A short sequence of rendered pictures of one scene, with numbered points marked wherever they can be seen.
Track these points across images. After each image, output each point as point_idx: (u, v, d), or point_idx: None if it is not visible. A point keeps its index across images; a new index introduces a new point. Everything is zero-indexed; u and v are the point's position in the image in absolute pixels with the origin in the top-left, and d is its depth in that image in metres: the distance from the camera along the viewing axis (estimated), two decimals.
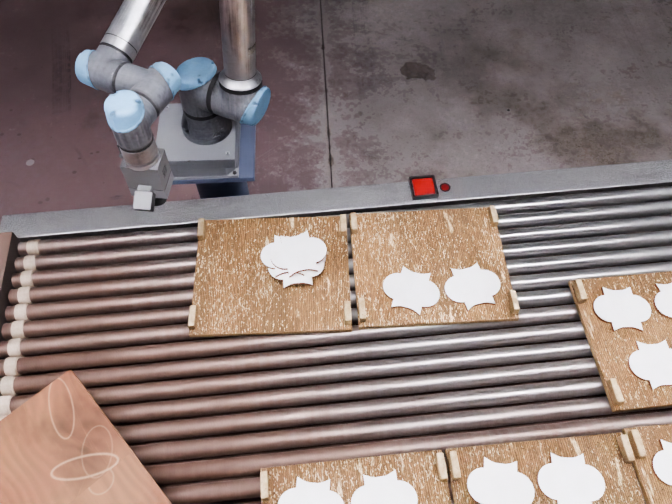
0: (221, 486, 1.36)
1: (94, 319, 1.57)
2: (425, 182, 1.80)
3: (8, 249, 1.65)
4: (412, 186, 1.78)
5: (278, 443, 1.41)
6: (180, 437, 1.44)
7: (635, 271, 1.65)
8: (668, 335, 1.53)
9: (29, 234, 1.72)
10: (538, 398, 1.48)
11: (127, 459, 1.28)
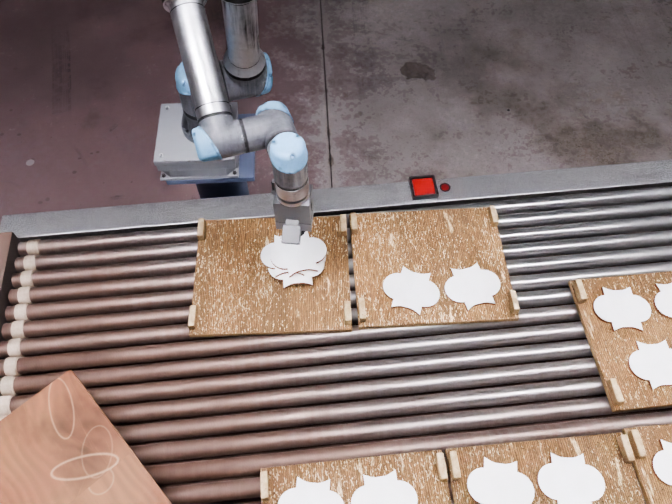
0: (221, 486, 1.36)
1: (94, 319, 1.57)
2: (425, 182, 1.80)
3: (8, 249, 1.65)
4: (412, 186, 1.78)
5: (278, 443, 1.41)
6: (180, 437, 1.44)
7: (635, 271, 1.65)
8: (668, 335, 1.53)
9: (29, 234, 1.72)
10: (538, 398, 1.48)
11: (127, 459, 1.28)
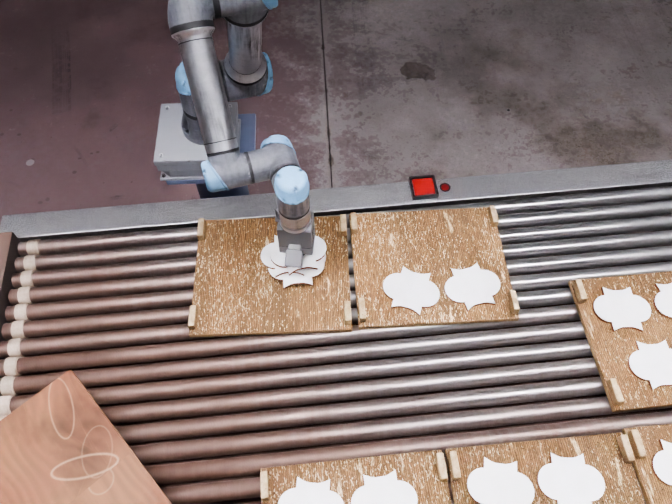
0: (221, 486, 1.36)
1: (94, 319, 1.57)
2: (425, 182, 1.80)
3: (8, 249, 1.65)
4: (412, 186, 1.78)
5: (278, 443, 1.41)
6: (180, 437, 1.44)
7: (635, 271, 1.65)
8: (668, 335, 1.53)
9: (29, 234, 1.72)
10: (538, 398, 1.48)
11: (127, 459, 1.28)
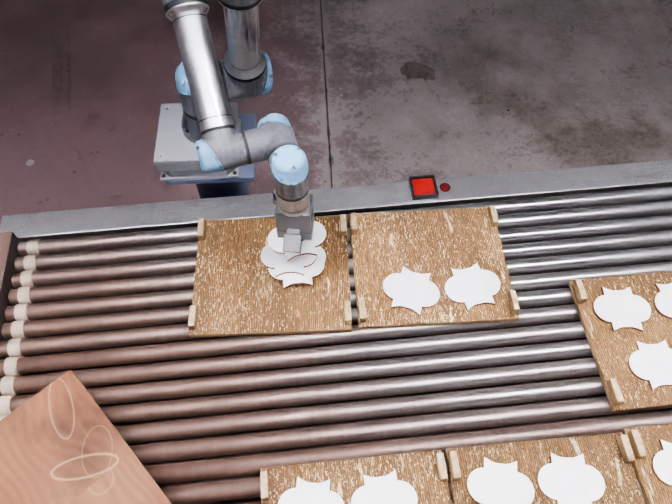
0: (221, 486, 1.36)
1: (94, 319, 1.57)
2: (425, 182, 1.80)
3: (8, 249, 1.65)
4: (412, 186, 1.78)
5: (278, 443, 1.41)
6: (180, 437, 1.44)
7: (635, 271, 1.65)
8: (668, 335, 1.53)
9: (29, 234, 1.72)
10: (538, 398, 1.48)
11: (127, 459, 1.28)
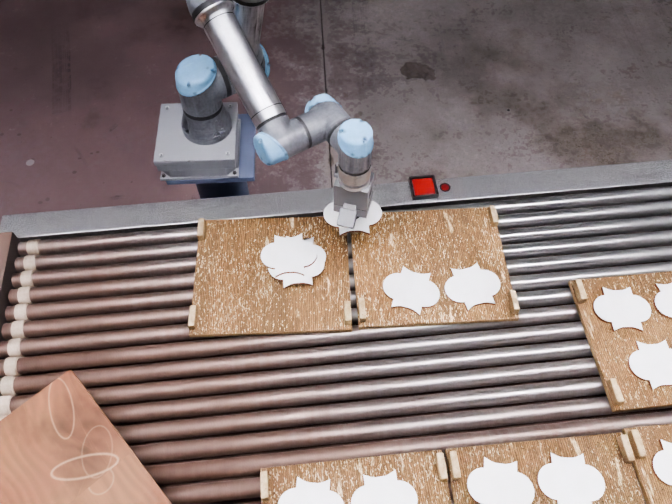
0: (221, 486, 1.36)
1: (94, 319, 1.57)
2: (425, 182, 1.80)
3: (8, 249, 1.65)
4: (412, 186, 1.78)
5: (278, 443, 1.41)
6: (180, 437, 1.44)
7: (635, 271, 1.65)
8: (668, 335, 1.53)
9: (29, 234, 1.72)
10: (538, 398, 1.48)
11: (127, 459, 1.28)
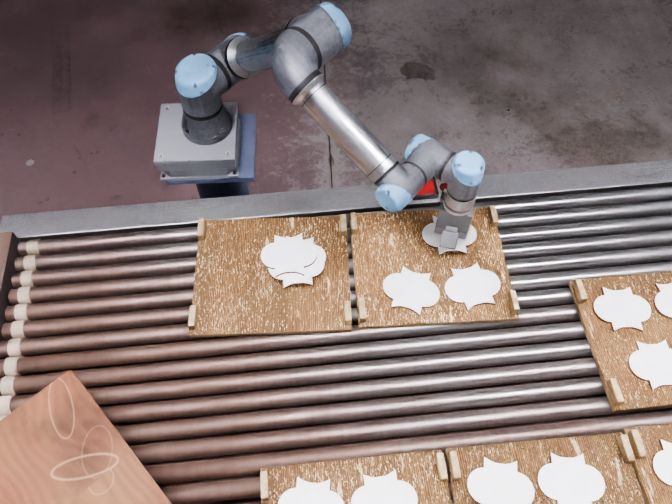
0: (221, 486, 1.36)
1: (94, 319, 1.57)
2: None
3: (8, 249, 1.65)
4: None
5: (278, 443, 1.41)
6: (180, 437, 1.44)
7: (635, 271, 1.65)
8: (668, 335, 1.53)
9: (29, 234, 1.72)
10: (538, 398, 1.48)
11: (127, 459, 1.28)
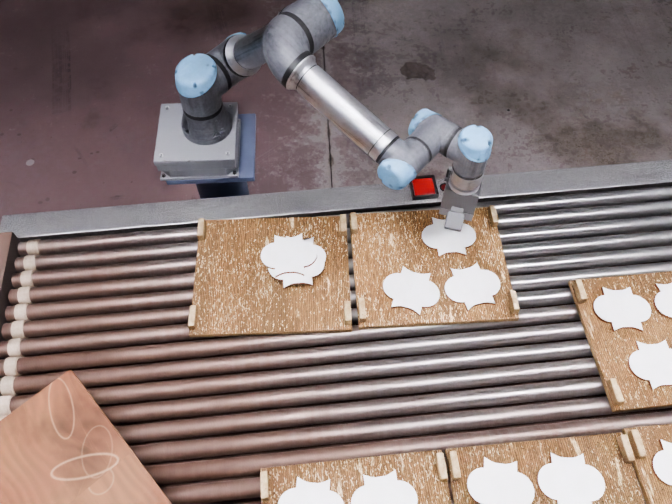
0: (221, 486, 1.36)
1: (94, 319, 1.57)
2: (425, 182, 1.80)
3: (8, 249, 1.65)
4: (412, 186, 1.78)
5: (278, 443, 1.41)
6: (180, 437, 1.44)
7: (635, 271, 1.65)
8: (668, 335, 1.53)
9: (29, 234, 1.72)
10: (538, 398, 1.48)
11: (127, 459, 1.28)
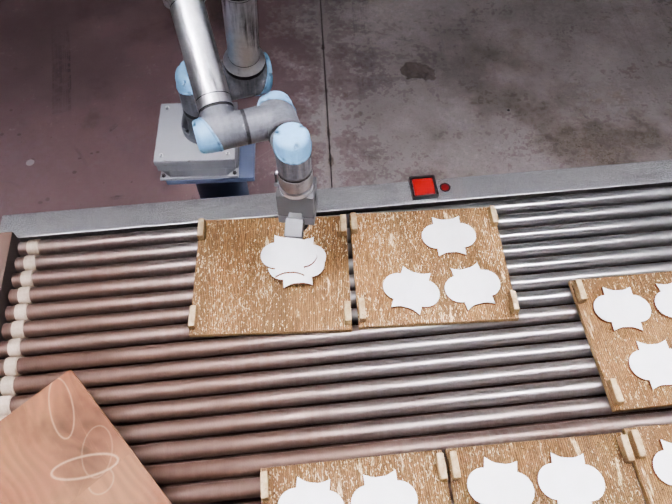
0: (221, 486, 1.36)
1: (94, 319, 1.57)
2: (425, 182, 1.80)
3: (8, 249, 1.65)
4: (412, 186, 1.78)
5: (278, 443, 1.41)
6: (180, 437, 1.44)
7: (635, 271, 1.65)
8: (668, 335, 1.53)
9: (29, 234, 1.72)
10: (538, 398, 1.48)
11: (127, 459, 1.28)
